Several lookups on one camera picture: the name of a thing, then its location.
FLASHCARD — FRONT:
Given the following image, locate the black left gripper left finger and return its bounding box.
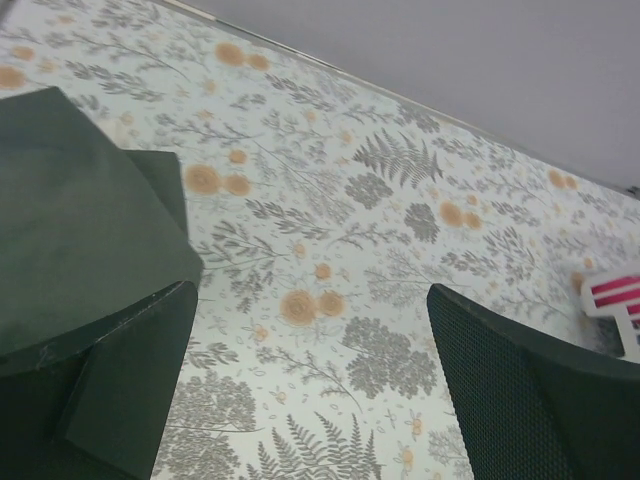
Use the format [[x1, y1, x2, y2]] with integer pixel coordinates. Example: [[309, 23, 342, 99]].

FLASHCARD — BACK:
[[1, 282, 198, 479]]

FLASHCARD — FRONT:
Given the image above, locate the white plastic laundry basket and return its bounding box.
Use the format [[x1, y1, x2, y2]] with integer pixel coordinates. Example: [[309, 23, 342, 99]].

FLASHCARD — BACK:
[[580, 263, 639, 364]]

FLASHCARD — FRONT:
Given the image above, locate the grey t shirt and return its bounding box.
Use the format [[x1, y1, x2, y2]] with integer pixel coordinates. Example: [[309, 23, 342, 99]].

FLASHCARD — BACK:
[[1, 88, 203, 354]]

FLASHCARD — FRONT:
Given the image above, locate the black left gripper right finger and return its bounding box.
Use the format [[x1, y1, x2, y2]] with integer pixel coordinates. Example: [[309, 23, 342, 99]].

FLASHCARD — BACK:
[[426, 284, 639, 479]]

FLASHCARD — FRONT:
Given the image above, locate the floral patterned table mat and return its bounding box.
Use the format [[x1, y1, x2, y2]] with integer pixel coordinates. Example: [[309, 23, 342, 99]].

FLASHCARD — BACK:
[[1, 1, 639, 479]]

